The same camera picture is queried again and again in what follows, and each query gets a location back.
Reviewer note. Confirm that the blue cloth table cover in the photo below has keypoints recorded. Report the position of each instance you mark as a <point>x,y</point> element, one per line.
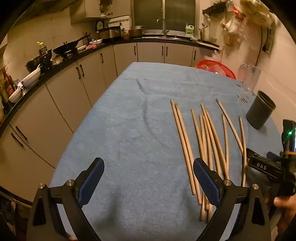
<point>127,139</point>

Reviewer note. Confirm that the green detergent jug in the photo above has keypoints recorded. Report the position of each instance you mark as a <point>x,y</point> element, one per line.
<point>189,30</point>

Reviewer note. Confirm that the large white bowl with spoon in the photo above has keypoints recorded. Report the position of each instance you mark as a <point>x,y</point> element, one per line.
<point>30,78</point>

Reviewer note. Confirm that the dark utensil caddy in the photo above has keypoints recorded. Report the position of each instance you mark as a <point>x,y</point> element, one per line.
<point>200,33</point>

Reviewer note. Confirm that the black cooking pot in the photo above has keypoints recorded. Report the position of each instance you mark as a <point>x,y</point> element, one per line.
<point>32,64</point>

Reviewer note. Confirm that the small wall cabinet with shelf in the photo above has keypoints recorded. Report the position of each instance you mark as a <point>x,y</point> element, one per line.
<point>83,11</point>

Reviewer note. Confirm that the black wall rack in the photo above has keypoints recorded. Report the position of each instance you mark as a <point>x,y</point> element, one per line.
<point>212,10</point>

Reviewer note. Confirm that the row of sauce bottles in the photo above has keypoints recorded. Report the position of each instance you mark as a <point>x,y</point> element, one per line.
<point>7,85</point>

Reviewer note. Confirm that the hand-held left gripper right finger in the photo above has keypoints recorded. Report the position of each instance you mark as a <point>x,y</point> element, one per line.
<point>207,183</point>

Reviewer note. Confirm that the clear plastic bag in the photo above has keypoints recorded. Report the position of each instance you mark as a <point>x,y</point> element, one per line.
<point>211,69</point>

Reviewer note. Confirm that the bunch of wooden chopsticks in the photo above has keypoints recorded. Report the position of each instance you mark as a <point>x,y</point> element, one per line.
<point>184,139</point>

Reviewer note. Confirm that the oil bottle with yellow cap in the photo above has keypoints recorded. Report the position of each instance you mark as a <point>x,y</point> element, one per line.
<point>42,49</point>

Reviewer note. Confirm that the steel countertop appliance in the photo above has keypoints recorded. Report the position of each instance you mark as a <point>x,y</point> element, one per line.
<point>108,33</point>

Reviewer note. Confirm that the beige lower kitchen cabinets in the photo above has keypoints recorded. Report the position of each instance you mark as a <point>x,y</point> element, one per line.
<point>64,97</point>

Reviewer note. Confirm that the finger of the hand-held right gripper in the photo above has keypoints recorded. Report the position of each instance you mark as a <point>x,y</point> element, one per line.
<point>274,156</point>
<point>252,153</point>

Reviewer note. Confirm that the wooden cutting board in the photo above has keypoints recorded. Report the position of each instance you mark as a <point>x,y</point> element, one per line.
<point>208,43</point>

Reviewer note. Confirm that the black chopstick holder cup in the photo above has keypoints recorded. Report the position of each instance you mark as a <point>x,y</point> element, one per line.
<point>259,111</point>

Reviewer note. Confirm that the black wok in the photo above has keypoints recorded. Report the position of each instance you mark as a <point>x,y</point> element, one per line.
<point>66,47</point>

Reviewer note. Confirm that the kitchen window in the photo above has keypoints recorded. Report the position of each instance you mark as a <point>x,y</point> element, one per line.
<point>148,14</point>

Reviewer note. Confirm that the wall socket box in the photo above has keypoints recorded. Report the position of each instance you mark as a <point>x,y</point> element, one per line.
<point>267,41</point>

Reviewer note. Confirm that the black kitchen countertop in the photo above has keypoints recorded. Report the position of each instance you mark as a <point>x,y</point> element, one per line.
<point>57,67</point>

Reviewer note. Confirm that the clear hanging plastic bags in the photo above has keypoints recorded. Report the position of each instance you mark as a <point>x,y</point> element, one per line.
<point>233,27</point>

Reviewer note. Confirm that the white plastic bag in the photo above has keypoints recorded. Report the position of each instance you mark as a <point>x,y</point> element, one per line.
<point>217,55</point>

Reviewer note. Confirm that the red plastic basket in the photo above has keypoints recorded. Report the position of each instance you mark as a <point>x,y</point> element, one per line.
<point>229,73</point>

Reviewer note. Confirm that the small white bowl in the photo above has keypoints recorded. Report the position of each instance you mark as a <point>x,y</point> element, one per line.
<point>15,96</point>

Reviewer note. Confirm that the chrome faucet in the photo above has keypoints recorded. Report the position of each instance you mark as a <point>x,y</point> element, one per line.
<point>164,25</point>

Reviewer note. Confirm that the round kitchen scale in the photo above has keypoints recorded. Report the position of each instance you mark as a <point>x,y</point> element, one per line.
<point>100,24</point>

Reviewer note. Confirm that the dark saucepan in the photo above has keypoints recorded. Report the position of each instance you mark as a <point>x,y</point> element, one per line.
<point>47,60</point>

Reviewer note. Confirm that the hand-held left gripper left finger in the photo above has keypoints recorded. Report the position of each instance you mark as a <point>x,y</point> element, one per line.
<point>91,183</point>

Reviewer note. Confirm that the steel sink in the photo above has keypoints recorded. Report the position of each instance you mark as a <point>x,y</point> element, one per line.
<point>171,38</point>

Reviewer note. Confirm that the pink cloth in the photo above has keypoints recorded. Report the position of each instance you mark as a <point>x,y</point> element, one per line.
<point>90,47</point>

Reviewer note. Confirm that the frosted glass mug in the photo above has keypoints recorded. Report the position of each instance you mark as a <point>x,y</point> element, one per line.
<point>253,76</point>

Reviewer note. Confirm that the person's right hand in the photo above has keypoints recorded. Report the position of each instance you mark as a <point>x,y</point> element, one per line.
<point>288,210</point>

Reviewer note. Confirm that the copper pot with lid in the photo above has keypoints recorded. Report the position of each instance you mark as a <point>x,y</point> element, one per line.
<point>136,32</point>

